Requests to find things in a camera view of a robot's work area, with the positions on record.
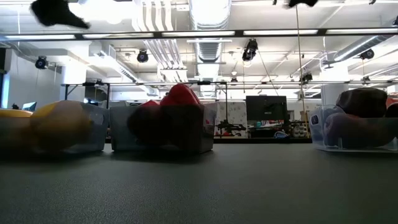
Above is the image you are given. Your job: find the yellow bell pepper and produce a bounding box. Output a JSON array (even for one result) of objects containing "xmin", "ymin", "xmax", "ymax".
[
  {"xmin": 30, "ymin": 101, "xmax": 91, "ymax": 152},
  {"xmin": 0, "ymin": 108, "xmax": 34, "ymax": 150}
]

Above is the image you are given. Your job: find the red bell pepper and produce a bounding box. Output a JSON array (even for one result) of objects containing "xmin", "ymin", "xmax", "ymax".
[
  {"xmin": 160, "ymin": 83, "xmax": 206, "ymax": 149},
  {"xmin": 126, "ymin": 100, "xmax": 165, "ymax": 146}
]

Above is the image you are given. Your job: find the white round pillar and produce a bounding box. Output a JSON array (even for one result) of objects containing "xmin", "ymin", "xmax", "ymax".
[{"xmin": 320, "ymin": 70, "xmax": 351, "ymax": 106}]

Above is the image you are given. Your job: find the black computer monitor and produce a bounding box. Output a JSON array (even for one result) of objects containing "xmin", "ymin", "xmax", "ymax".
[{"xmin": 245, "ymin": 95, "xmax": 289, "ymax": 121}]

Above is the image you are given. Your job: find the clear plastic bin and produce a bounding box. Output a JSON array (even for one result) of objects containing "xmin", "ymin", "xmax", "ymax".
[
  {"xmin": 308, "ymin": 105, "xmax": 398, "ymax": 153},
  {"xmin": 109, "ymin": 101, "xmax": 218, "ymax": 154},
  {"xmin": 0, "ymin": 101, "xmax": 109, "ymax": 154}
]

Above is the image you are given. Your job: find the black background stand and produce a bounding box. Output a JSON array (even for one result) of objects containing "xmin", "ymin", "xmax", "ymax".
[{"xmin": 216, "ymin": 119, "xmax": 247, "ymax": 137}]

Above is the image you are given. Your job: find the thin hanging cable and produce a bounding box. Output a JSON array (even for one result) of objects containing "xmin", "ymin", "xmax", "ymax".
[{"xmin": 294, "ymin": 6, "xmax": 305, "ymax": 103}]

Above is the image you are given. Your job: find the black overhead frame bar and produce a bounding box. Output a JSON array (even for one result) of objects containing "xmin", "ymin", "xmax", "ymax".
[{"xmin": 0, "ymin": 28, "xmax": 398, "ymax": 42}]

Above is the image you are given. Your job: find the black background rail frame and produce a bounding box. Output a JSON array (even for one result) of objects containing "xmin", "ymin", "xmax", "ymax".
[{"xmin": 60, "ymin": 80, "xmax": 398, "ymax": 103}]

